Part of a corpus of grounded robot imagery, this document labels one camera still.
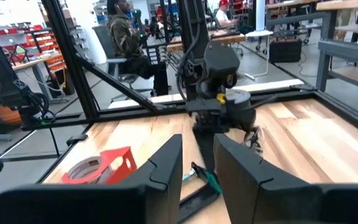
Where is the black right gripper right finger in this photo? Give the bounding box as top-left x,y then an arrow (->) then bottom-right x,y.
214,133 -> 358,224

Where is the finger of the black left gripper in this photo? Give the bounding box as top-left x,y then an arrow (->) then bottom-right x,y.
194,131 -> 206,169
204,131 -> 221,174

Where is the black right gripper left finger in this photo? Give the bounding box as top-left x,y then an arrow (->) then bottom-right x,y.
0,133 -> 184,224

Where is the red Scotch tape dispenser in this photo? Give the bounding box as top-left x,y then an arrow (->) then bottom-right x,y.
61,146 -> 138,185

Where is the wooden table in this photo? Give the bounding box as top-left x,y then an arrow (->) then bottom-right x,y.
0,52 -> 63,104
265,0 -> 329,29
166,29 -> 248,54

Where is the white round stand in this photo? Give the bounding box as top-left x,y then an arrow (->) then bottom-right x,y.
244,29 -> 275,82

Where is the person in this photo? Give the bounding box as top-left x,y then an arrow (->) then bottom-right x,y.
105,0 -> 171,97
214,0 -> 255,35

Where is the black equipment case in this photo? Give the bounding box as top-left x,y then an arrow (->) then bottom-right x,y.
268,37 -> 303,64

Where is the white building column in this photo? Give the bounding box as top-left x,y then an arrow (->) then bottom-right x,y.
254,0 -> 267,32

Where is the grey office chair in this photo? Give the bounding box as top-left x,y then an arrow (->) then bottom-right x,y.
91,24 -> 157,104

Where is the orange object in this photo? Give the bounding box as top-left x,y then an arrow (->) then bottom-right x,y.
0,105 -> 23,126

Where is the grey metal workbench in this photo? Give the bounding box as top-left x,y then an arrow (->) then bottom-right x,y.
315,0 -> 358,108

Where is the shelf with red bins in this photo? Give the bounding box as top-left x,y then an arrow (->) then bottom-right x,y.
0,22 -> 67,74

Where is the green wire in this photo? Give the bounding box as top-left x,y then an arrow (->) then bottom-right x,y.
204,170 -> 223,195

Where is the grey duct tape roll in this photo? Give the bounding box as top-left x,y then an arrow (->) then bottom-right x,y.
224,88 -> 259,133

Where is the blue handled metal tool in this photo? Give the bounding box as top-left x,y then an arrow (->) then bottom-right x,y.
177,161 -> 224,223

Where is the black device with cables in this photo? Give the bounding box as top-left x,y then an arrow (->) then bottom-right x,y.
0,77 -> 57,144

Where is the black aluminium rig frame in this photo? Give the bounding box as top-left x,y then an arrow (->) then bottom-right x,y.
0,0 -> 358,147

